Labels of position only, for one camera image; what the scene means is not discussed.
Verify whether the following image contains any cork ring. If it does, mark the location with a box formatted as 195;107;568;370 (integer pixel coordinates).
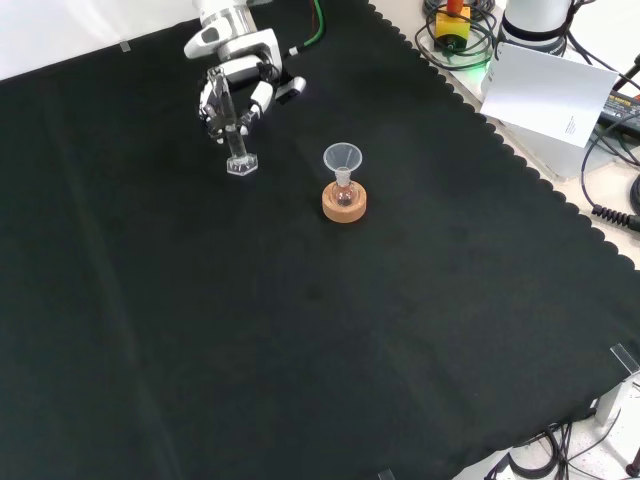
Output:
322;180;370;224

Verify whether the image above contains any yellow stop button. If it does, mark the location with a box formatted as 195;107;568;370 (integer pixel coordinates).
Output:
433;0;472;54

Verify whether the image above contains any black floor cable bundle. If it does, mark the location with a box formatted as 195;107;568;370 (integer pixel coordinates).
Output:
482;422;640;480

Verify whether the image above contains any black bench cloth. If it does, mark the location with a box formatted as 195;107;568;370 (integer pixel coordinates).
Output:
0;0;640;480

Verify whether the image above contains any black coiled cable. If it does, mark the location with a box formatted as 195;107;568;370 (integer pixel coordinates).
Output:
579;119;640;230

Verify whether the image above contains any small round-bottom glass flask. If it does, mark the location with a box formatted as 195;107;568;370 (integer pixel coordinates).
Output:
332;169;357;209

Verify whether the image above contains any clear plastic funnel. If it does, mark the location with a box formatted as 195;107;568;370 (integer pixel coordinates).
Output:
322;143;364;177

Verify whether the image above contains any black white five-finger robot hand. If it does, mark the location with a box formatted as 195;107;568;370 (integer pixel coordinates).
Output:
182;27;307;146

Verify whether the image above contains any black power adapter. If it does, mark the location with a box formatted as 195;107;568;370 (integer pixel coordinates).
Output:
598;91;640;127

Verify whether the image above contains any green cable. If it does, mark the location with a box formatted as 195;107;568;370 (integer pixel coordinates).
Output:
287;0;327;56

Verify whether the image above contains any clear glass graduated cylinder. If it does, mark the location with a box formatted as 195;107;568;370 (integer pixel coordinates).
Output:
207;67;260;177

